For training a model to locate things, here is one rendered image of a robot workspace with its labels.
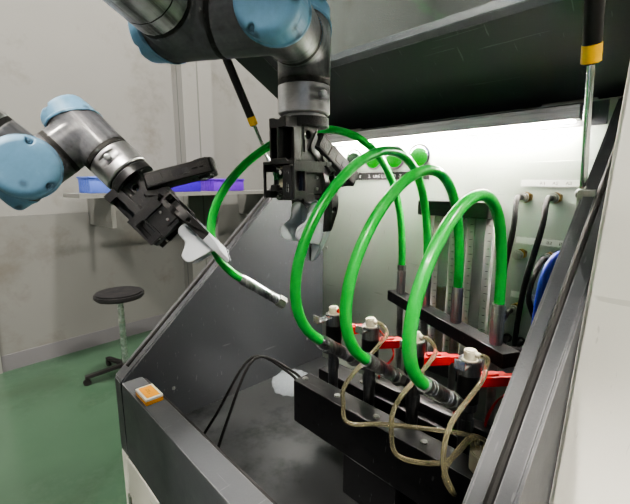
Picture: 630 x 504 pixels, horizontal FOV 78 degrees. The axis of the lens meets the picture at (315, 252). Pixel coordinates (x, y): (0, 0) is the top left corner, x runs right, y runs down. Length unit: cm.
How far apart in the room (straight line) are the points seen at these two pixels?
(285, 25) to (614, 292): 43
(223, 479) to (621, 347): 48
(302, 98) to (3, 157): 36
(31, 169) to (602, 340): 65
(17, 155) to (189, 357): 52
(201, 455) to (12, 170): 43
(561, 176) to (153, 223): 66
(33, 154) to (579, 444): 68
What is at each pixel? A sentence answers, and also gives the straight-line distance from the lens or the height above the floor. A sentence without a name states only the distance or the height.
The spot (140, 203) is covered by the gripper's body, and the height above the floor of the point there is 129.
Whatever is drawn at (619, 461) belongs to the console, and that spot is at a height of 106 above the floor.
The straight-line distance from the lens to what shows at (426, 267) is 40.
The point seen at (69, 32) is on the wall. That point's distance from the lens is 370.
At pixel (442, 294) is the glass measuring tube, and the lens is 83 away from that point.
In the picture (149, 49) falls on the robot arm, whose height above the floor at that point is 148.
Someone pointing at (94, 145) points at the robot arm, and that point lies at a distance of 70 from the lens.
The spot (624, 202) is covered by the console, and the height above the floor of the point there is 130.
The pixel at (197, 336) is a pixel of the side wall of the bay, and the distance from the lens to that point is 89.
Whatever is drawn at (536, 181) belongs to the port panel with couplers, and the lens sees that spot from 77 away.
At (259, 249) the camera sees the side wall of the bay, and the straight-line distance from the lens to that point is 93.
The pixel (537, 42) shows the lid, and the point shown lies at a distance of 71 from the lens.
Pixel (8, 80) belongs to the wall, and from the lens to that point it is 350.
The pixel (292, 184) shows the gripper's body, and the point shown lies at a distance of 54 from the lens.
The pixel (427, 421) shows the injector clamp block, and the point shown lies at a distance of 64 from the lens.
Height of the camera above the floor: 132
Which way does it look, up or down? 10 degrees down
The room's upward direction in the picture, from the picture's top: straight up
